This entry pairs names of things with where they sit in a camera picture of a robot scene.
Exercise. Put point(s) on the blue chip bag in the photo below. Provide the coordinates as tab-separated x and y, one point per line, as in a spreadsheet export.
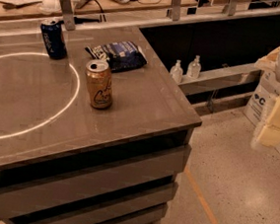
120	56

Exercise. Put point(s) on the clear bottle right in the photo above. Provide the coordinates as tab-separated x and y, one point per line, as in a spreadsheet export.
194	67

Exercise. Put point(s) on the orange soda can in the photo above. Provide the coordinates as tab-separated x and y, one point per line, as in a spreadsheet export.
98	76

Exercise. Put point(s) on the metal post middle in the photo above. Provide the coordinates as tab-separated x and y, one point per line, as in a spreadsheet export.
175	10

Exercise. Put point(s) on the blue soda can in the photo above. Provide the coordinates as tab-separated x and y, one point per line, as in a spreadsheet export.
53	40

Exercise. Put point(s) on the metal bracket post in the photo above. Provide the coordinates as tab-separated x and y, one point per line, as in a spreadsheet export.
67	14

